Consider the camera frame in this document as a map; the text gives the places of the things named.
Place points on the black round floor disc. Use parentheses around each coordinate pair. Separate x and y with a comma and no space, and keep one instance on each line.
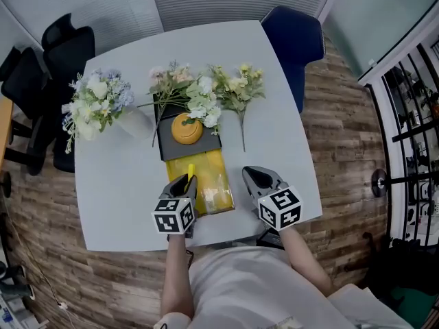
(379,183)

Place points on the person's white shirt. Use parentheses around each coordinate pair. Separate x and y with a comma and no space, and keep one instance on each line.
(257,286)

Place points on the black mesh office chair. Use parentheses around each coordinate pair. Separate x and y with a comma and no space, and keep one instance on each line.
(68,57)
(24,81)

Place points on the dark grey tray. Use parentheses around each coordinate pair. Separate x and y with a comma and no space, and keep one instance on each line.
(192,149)

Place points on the person's right forearm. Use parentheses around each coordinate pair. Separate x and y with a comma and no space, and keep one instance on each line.
(302,259)

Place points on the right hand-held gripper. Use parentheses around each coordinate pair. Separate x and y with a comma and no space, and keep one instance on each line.
(281,207)

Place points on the person's left forearm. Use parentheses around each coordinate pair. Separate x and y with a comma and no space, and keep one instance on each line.
(176,276)

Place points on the blue upholstered chair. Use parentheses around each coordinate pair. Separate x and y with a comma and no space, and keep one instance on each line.
(295,46)

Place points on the frosted glass door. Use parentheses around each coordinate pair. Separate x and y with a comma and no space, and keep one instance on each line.
(384,19)

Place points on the black side table base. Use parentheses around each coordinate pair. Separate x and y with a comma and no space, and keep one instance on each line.
(5,183)

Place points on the round wooden side table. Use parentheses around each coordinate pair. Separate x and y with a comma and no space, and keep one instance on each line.
(4,129)

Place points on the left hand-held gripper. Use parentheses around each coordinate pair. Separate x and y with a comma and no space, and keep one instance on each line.
(171,216)

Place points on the pale yellow flower bouquet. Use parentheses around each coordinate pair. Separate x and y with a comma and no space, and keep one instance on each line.
(236,87)

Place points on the white ceramic vase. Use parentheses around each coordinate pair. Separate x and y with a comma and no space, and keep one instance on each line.
(135,123)

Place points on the orange pumpkin-shaped jar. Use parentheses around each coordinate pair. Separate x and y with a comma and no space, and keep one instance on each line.
(187,130)

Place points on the black bag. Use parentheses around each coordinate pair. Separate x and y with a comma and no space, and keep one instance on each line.
(404,259)

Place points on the white plug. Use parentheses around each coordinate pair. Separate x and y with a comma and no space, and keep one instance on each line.
(62,305)

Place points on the white and blue flower bouquet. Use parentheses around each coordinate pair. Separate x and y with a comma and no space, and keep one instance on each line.
(97,101)

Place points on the pink flower bouquet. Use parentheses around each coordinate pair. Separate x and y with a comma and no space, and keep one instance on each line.
(171,79)

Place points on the white and green flower bouquet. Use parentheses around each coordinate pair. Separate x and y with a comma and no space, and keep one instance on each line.
(205,105)

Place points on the yellow translucent tray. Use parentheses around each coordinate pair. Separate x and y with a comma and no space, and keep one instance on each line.
(212,177)

